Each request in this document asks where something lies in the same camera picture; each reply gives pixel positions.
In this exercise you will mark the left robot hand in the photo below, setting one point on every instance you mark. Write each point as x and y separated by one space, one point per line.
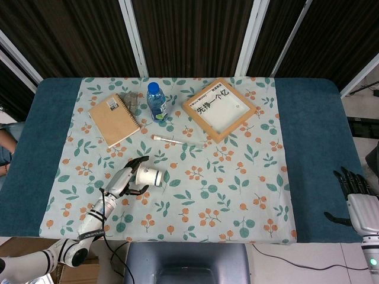
120 182

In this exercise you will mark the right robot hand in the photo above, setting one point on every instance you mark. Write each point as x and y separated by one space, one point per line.
362 207

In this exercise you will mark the white paper cup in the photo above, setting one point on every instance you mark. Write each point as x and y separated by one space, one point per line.
149 176

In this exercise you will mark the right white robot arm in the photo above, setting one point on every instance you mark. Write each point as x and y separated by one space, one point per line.
371 251

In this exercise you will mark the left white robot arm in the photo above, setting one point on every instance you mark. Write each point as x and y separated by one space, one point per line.
91 220

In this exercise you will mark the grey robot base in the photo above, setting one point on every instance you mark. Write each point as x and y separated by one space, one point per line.
186 263

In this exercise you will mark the person bare forearm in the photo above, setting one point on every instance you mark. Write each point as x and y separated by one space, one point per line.
7 142

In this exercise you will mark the floral leaf print tablecloth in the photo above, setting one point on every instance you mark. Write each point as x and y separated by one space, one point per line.
165 219

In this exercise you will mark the brown spiral notebook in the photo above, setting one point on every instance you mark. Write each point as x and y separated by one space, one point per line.
114 121

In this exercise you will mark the black floor equipment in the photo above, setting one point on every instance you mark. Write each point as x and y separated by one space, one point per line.
364 127

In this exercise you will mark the grey stone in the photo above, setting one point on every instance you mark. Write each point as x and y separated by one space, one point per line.
130 100

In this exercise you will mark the teal table cover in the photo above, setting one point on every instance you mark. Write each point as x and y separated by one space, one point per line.
319 133

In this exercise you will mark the blue water bottle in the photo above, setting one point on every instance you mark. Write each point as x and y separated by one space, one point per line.
157 100

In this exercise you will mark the wooden picture frame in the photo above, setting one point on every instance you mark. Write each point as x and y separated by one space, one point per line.
219 111

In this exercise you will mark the white partition frame post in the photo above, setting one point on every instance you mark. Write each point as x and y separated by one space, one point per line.
291 37
251 35
133 35
22 59
359 78

